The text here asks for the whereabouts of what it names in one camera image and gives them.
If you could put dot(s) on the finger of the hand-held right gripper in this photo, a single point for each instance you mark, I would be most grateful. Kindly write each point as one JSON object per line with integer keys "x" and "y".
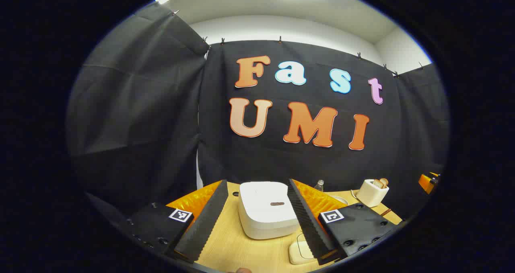
{"x": 425, "y": 182}

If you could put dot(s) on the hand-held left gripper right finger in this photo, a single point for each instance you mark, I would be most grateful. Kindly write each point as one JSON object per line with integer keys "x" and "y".
{"x": 307, "y": 224}

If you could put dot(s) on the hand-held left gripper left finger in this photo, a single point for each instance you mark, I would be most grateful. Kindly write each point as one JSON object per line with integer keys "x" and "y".
{"x": 203, "y": 222}

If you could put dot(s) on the cream box of rice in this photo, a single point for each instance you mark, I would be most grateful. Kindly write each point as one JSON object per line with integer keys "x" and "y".
{"x": 297, "y": 251}

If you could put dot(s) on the white rice cooker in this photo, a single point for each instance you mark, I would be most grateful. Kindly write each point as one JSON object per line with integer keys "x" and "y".
{"x": 261, "y": 208}

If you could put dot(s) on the dark wooden spoon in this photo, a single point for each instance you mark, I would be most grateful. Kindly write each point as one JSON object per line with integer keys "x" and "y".
{"x": 385, "y": 212}

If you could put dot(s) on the clear plastic water bottle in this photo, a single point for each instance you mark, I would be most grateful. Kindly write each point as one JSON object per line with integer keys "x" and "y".
{"x": 319, "y": 186}

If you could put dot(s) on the toast bread slice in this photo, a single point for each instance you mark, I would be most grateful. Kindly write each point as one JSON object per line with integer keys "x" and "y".
{"x": 376, "y": 183}
{"x": 384, "y": 181}

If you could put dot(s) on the white toaster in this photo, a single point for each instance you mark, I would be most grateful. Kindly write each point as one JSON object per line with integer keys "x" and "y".
{"x": 370, "y": 194}

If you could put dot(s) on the black backdrop cloth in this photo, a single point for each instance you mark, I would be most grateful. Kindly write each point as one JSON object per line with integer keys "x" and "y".
{"x": 153, "y": 124}

